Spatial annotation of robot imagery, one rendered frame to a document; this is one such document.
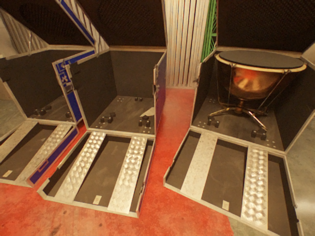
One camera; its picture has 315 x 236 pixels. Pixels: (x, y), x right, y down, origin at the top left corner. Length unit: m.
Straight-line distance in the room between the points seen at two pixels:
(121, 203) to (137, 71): 1.82
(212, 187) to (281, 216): 0.54
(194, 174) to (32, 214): 1.45
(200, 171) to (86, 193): 1.10
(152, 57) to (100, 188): 1.81
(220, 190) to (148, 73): 1.82
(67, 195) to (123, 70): 1.81
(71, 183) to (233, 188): 1.52
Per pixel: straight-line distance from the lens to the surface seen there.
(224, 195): 1.61
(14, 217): 1.85
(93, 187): 1.64
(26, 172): 2.08
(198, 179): 1.58
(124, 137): 1.86
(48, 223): 1.67
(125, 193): 1.50
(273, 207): 1.75
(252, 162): 1.82
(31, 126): 2.55
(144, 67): 2.42
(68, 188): 1.71
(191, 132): 1.97
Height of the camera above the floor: 1.34
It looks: 34 degrees down
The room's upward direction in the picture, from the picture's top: straight up
